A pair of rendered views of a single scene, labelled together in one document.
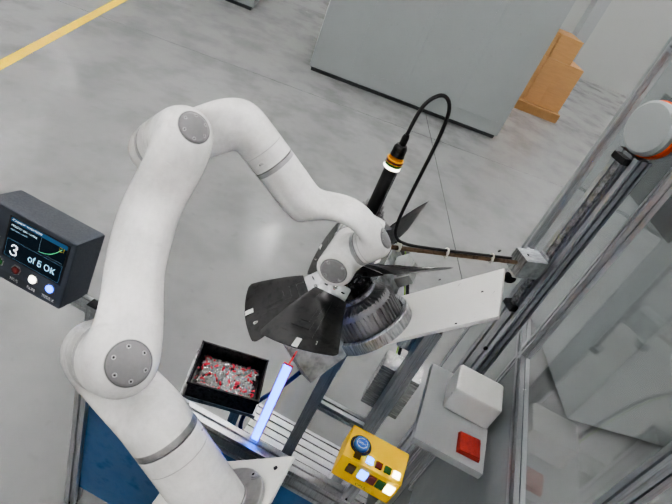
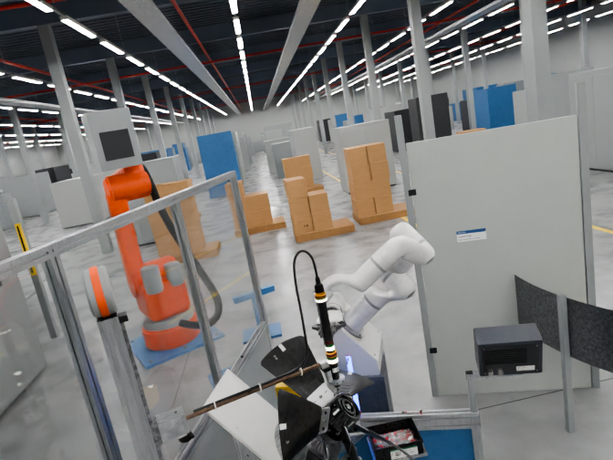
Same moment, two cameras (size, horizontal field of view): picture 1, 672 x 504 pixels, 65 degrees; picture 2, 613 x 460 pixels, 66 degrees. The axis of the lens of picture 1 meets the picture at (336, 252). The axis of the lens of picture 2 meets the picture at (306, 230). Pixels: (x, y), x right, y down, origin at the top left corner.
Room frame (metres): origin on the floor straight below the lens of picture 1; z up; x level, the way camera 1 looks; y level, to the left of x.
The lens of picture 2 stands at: (2.90, 0.17, 2.27)
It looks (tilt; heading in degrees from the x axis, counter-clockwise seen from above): 13 degrees down; 187
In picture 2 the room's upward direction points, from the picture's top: 11 degrees counter-clockwise
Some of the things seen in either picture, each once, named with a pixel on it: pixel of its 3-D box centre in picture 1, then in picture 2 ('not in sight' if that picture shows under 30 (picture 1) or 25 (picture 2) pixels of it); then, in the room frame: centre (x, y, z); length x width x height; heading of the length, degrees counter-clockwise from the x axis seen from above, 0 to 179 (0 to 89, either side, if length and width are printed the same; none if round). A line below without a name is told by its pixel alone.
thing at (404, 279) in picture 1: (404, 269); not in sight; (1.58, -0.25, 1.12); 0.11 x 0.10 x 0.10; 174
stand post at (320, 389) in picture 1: (306, 414); not in sight; (1.36, -0.16, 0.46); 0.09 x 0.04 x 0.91; 174
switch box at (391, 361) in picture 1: (391, 384); not in sight; (1.43, -0.40, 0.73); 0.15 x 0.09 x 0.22; 84
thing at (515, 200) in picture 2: not in sight; (499, 255); (-0.47, 1.08, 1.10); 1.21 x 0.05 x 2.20; 84
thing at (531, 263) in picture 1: (528, 263); (170, 424); (1.54, -0.59, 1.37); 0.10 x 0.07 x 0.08; 119
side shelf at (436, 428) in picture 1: (453, 416); not in sight; (1.30, -0.60, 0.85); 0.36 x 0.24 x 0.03; 174
